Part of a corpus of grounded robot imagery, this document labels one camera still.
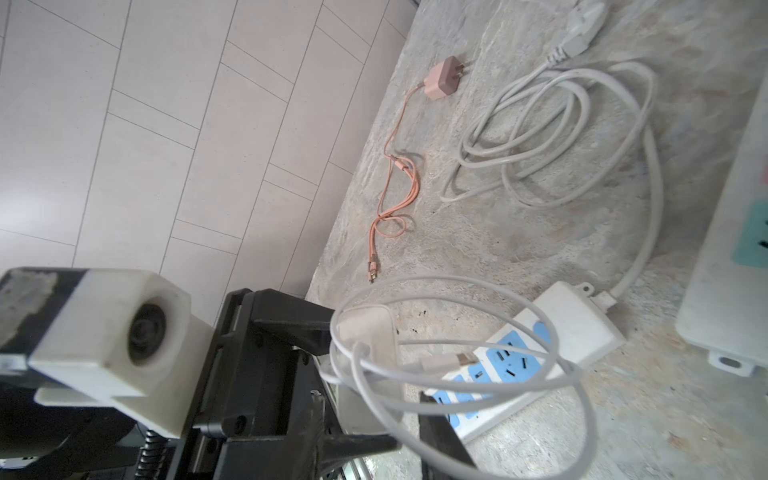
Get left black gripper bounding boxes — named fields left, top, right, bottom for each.
left=179, top=289, right=398, bottom=479

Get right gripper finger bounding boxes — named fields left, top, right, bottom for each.
left=418, top=414, right=475, bottom=480

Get white USB charger with cable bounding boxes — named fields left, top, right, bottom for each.
left=321, top=274, right=598, bottom=479

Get small blue-socket power strip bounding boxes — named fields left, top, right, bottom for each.
left=444, top=281, right=625, bottom=442

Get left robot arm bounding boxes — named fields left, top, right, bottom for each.
left=1, top=267, right=398, bottom=479

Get long multicolour power strip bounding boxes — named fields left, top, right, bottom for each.
left=675, top=81, right=767, bottom=377

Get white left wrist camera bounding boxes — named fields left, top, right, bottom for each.
left=29, top=269, right=214, bottom=438

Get pink charger with cable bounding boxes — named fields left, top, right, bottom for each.
left=367, top=55, right=468, bottom=284

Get white power strip cord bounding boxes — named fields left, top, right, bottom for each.
left=439, top=0, right=666, bottom=301

